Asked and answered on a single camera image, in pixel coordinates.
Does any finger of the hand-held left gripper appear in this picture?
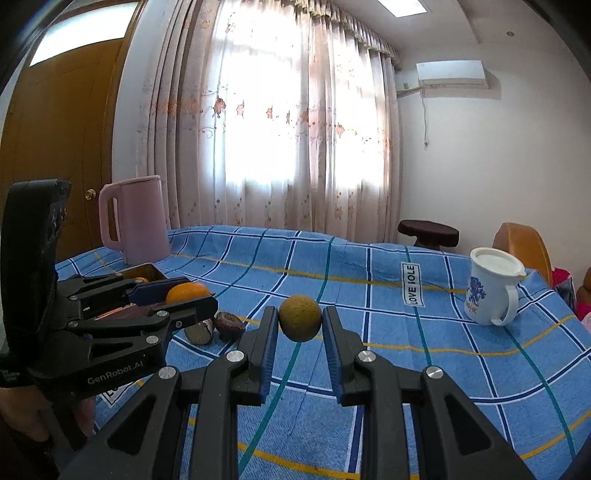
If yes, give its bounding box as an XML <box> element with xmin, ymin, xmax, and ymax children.
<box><xmin>68</xmin><ymin>295</ymin><xmax>219</xmax><ymax>346</ymax></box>
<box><xmin>58</xmin><ymin>272</ymin><xmax>191</xmax><ymax>309</ymax></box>

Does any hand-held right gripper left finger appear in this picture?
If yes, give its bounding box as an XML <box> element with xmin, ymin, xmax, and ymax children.
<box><xmin>60</xmin><ymin>305</ymin><xmax>281</xmax><ymax>480</ymax></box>

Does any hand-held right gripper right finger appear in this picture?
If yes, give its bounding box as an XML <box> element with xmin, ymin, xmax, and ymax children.
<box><xmin>321</xmin><ymin>305</ymin><xmax>539</xmax><ymax>480</ymax></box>

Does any pink tin box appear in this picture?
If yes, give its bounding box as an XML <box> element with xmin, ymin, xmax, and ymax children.
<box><xmin>92</xmin><ymin>263</ymin><xmax>170</xmax><ymax>324</ymax></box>

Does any brown kiwi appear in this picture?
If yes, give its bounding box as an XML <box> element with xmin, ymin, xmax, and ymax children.
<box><xmin>278</xmin><ymin>295</ymin><xmax>323</xmax><ymax>343</ymax></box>

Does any person's left hand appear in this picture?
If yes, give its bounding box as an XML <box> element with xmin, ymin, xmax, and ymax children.
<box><xmin>0</xmin><ymin>385</ymin><xmax>96</xmax><ymax>445</ymax></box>

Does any chestnut-like round piece front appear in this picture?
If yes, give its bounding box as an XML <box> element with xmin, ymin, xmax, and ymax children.
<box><xmin>184</xmin><ymin>318</ymin><xmax>216</xmax><ymax>345</ymax></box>

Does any dark brown wrinkled fruit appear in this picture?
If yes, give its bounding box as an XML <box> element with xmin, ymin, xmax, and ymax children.
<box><xmin>214</xmin><ymin>311</ymin><xmax>247</xmax><ymax>334</ymax></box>

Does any pink electric kettle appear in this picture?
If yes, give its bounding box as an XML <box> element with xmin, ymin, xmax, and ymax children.
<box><xmin>98</xmin><ymin>175</ymin><xmax>171</xmax><ymax>265</ymax></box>

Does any blue plaid cloth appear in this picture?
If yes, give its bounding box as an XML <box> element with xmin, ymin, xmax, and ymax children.
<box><xmin>53</xmin><ymin>224</ymin><xmax>591</xmax><ymax>480</ymax></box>

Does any wooden door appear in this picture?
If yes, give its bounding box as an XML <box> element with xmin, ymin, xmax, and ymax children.
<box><xmin>0</xmin><ymin>34</ymin><xmax>133</xmax><ymax>271</ymax></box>

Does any dark round stool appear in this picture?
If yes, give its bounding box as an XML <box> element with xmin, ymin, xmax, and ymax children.
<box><xmin>397</xmin><ymin>220</ymin><xmax>461</xmax><ymax>251</ymax></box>

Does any white mug blue print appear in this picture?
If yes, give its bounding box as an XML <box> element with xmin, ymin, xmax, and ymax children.
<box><xmin>464</xmin><ymin>247</ymin><xmax>527</xmax><ymax>327</ymax></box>

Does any sheer floral curtain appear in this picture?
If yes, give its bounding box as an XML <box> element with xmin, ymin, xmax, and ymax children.
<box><xmin>136</xmin><ymin>0</ymin><xmax>403</xmax><ymax>243</ymax></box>

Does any orange chair back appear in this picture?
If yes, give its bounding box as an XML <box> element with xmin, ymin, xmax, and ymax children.
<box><xmin>492</xmin><ymin>222</ymin><xmax>553</xmax><ymax>287</ymax></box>

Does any transom window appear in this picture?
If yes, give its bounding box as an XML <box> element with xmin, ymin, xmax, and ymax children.
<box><xmin>28</xmin><ymin>2</ymin><xmax>140</xmax><ymax>66</ymax></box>

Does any red patterned bag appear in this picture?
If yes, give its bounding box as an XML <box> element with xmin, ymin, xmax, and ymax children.
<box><xmin>551</xmin><ymin>267</ymin><xmax>578</xmax><ymax>315</ymax></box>

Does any white air conditioner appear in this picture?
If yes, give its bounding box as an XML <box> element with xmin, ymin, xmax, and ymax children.
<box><xmin>415</xmin><ymin>60</ymin><xmax>488</xmax><ymax>89</ymax></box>

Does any square ceiling light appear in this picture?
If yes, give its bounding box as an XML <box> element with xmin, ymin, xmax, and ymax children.
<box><xmin>376</xmin><ymin>0</ymin><xmax>428</xmax><ymax>18</ymax></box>

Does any air conditioner power cable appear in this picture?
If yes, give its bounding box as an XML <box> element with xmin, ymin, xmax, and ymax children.
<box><xmin>422</xmin><ymin>89</ymin><xmax>433</xmax><ymax>150</ymax></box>

